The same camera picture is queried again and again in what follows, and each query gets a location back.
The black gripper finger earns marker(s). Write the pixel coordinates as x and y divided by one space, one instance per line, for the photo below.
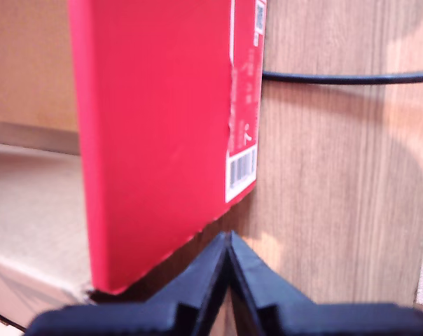
257 287
197 287

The red Nike shoebox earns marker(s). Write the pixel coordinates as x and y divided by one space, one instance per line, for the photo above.
155 122

